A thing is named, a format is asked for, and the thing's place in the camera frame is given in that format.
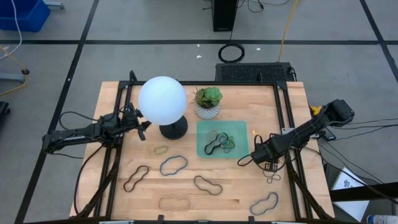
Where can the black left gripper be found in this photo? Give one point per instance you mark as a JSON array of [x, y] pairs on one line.
[[132, 123]]

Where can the thin yellow rubber band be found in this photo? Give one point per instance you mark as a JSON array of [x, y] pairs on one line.
[[132, 136], [253, 132]]

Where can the black metal beam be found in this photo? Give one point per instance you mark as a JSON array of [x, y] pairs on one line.
[[363, 192]]

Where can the black computer tower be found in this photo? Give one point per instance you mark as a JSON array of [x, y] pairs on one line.
[[224, 15]]

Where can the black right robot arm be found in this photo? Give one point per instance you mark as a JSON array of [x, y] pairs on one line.
[[311, 129]]

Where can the black aluminium table frame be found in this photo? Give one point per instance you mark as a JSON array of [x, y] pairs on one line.
[[199, 83]]

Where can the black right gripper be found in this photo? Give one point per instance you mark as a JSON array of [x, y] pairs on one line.
[[270, 151]]

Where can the black chair base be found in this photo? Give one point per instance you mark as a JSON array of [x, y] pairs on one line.
[[3, 110]]

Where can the white spray bottle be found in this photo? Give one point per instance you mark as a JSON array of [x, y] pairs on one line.
[[384, 219]]

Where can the yellow plastic clamp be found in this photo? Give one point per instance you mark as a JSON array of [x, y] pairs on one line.
[[316, 110]]

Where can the black power adapter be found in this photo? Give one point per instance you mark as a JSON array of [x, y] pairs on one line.
[[329, 136]]

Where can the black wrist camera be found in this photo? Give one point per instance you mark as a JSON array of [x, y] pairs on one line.
[[258, 156], [132, 109]]

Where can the white printed paper box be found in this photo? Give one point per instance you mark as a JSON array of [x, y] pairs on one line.
[[349, 196]]

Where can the blue plastic storage bin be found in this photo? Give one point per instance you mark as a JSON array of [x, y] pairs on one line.
[[21, 14]]

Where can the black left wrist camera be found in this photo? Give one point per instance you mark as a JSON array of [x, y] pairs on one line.
[[132, 109]]

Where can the small green rubber band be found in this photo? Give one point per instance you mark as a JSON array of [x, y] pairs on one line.
[[155, 151]]

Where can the blue wide rubber band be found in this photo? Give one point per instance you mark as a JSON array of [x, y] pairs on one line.
[[250, 210], [160, 169]]

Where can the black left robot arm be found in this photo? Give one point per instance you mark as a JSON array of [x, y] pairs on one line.
[[71, 135]]

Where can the black wide rubber band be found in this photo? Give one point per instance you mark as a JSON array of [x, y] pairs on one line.
[[194, 181], [205, 151], [124, 187]]

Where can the succulent plant in patterned pot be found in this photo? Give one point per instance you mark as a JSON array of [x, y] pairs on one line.
[[207, 98]]

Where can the teal translucent plastic bin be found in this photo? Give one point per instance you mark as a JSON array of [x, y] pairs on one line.
[[239, 127]]

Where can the black vented equipment box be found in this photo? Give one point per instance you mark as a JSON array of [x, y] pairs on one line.
[[253, 72]]

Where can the tan wide rubber band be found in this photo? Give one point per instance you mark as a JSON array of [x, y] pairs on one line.
[[159, 203]]

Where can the grey metal stand leg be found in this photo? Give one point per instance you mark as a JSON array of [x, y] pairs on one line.
[[12, 77]]

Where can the white globe lamp black base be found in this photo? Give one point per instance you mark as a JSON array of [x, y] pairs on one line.
[[161, 99]]

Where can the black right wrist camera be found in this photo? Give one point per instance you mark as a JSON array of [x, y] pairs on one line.
[[258, 156]]

